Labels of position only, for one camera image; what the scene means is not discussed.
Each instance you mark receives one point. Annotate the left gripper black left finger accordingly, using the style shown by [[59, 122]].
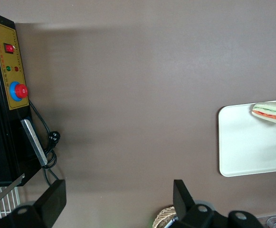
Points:
[[51, 204]]

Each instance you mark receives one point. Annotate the black sealing machine yellow panel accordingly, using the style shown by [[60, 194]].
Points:
[[12, 71]]

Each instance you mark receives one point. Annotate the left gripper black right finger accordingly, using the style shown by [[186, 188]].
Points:
[[187, 209]]

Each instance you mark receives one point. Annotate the wrapped triangle sandwich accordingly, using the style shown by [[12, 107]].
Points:
[[273, 112]]

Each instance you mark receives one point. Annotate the silver metal strip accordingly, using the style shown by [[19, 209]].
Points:
[[7, 191]]

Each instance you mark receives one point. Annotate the light wicker basket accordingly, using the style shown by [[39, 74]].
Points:
[[162, 217]]

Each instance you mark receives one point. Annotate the beige plastic tray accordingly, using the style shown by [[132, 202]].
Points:
[[247, 147]]

